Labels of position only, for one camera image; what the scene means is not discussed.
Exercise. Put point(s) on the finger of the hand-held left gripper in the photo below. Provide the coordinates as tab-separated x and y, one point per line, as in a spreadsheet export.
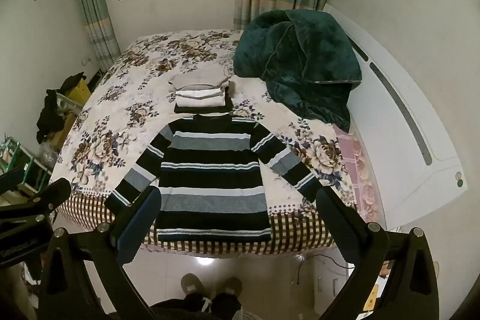
41	200

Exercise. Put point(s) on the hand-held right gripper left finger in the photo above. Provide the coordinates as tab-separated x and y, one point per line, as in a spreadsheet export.
138	226

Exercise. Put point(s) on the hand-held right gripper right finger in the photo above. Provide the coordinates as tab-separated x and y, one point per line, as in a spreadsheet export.
334	226

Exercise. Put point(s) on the black grey white striped sweater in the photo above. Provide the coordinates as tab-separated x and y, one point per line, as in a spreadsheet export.
213	192

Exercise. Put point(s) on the green shelf rack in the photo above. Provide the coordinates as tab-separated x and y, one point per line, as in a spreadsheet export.
33	162

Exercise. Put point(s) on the white bedside cabinet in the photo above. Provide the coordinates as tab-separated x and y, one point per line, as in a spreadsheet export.
330	280

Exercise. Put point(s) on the pink floral sheet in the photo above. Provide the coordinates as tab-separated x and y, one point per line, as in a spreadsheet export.
356	162

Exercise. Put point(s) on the grey slipper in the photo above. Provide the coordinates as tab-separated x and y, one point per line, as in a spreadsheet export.
232	285
191	284

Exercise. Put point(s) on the black cloth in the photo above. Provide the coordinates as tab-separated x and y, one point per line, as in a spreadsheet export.
52	113

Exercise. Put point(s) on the white headboard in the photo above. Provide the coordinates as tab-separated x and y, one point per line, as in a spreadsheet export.
393	155

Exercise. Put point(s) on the person's dark pants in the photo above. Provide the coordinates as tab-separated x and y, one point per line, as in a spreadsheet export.
195	307

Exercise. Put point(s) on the floral bed sheet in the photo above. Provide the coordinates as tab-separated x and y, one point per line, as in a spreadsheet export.
112	117

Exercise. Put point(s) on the yellow box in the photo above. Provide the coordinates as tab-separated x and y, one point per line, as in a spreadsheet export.
80	91

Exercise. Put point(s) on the folded white garment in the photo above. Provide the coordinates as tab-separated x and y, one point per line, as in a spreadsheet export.
198	97

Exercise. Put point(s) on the folded beige garment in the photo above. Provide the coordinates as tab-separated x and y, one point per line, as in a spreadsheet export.
198	78

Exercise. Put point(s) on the dark green plush blanket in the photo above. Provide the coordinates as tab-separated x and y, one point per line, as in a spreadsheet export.
300	61

